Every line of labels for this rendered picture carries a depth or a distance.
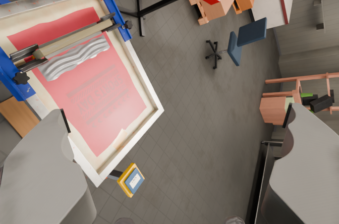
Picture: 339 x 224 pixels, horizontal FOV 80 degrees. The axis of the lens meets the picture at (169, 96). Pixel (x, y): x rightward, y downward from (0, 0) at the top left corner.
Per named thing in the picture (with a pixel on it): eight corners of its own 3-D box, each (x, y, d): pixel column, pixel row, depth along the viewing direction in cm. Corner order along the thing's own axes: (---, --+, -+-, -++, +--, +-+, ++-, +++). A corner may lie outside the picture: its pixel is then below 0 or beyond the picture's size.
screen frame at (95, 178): (160, 110, 133) (164, 110, 131) (92, 185, 94) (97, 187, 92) (95, -16, 102) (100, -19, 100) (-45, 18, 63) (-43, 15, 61)
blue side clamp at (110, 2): (124, 41, 116) (132, 38, 111) (118, 44, 112) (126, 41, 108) (96, -15, 104) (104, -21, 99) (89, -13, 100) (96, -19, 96)
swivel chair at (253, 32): (220, 57, 433) (274, 47, 367) (212, 74, 399) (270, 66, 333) (210, 32, 403) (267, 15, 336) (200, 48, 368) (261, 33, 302)
